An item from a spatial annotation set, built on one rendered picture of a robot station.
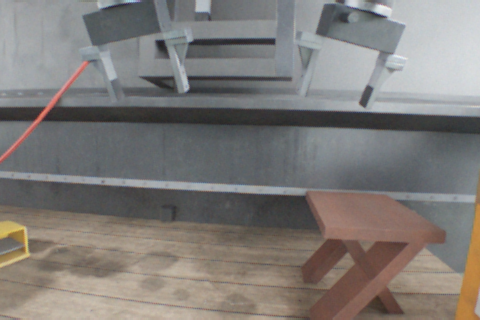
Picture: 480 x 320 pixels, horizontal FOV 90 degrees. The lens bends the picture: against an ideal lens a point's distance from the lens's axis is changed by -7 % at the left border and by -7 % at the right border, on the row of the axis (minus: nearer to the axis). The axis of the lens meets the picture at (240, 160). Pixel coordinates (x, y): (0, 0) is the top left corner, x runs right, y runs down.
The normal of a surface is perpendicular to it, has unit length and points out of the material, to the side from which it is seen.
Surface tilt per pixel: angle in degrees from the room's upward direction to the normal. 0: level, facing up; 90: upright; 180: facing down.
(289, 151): 90
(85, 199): 90
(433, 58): 87
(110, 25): 114
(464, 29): 87
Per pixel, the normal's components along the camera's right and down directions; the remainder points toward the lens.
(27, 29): -0.10, 0.07
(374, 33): 0.09, 0.51
